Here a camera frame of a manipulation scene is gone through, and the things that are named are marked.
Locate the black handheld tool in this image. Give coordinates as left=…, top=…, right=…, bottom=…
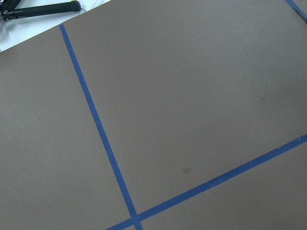
left=0, top=0, right=82, bottom=21

